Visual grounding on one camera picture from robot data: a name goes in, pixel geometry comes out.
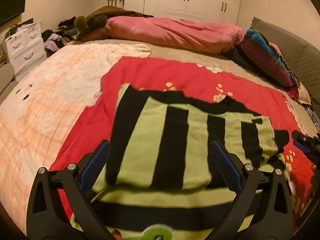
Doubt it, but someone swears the green black striped sweater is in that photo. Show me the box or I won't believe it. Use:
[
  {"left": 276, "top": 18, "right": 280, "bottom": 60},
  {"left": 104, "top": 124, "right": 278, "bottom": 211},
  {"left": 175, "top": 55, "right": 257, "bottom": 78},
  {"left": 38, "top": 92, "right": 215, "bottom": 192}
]
[{"left": 71, "top": 83, "right": 290, "bottom": 240}]

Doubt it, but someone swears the pile of clothes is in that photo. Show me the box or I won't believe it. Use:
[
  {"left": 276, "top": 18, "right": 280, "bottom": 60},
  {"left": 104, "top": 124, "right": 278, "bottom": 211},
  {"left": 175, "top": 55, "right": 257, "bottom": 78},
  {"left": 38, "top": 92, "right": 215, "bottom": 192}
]
[{"left": 42, "top": 16, "right": 79, "bottom": 56}]

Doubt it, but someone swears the grey quilted headboard cushion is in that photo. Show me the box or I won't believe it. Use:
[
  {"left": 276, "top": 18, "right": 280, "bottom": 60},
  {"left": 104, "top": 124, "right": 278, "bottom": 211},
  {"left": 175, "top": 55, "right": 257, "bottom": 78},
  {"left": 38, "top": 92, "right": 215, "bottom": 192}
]
[{"left": 251, "top": 17, "right": 320, "bottom": 114}]

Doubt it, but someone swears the multicolour striped pillow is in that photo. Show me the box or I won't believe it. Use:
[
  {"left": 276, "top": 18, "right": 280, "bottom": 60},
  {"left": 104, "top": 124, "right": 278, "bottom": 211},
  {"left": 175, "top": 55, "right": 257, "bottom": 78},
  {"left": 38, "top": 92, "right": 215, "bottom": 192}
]
[{"left": 229, "top": 29, "right": 300, "bottom": 87}]

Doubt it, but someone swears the peach white plush blanket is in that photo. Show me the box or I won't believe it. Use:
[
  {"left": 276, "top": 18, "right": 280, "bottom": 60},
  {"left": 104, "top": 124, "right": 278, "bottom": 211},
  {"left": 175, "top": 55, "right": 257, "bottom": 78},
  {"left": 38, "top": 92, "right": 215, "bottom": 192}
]
[{"left": 1, "top": 42, "right": 151, "bottom": 230}]

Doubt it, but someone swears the red floral blanket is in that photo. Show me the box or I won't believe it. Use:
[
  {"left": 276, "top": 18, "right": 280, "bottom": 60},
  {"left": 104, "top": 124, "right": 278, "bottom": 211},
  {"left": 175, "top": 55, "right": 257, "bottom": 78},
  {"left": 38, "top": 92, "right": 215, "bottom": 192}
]
[{"left": 51, "top": 57, "right": 312, "bottom": 239}]

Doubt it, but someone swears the pink satin quilt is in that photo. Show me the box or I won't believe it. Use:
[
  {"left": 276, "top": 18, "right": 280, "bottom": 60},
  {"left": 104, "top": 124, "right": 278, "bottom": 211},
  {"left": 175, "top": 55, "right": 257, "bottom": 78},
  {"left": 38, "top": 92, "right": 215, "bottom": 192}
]
[{"left": 105, "top": 16, "right": 245, "bottom": 55}]

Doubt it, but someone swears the white plastic drawer unit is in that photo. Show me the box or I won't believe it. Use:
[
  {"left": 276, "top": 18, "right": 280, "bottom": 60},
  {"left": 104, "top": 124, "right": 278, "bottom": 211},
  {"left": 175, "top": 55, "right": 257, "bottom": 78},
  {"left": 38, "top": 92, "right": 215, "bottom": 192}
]
[{"left": 2, "top": 22, "right": 47, "bottom": 75}]

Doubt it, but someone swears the tan bed sheet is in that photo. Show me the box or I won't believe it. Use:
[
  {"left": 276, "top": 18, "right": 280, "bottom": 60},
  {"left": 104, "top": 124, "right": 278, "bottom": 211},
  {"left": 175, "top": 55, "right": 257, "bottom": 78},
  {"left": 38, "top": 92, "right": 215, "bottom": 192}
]
[{"left": 69, "top": 38, "right": 320, "bottom": 140}]

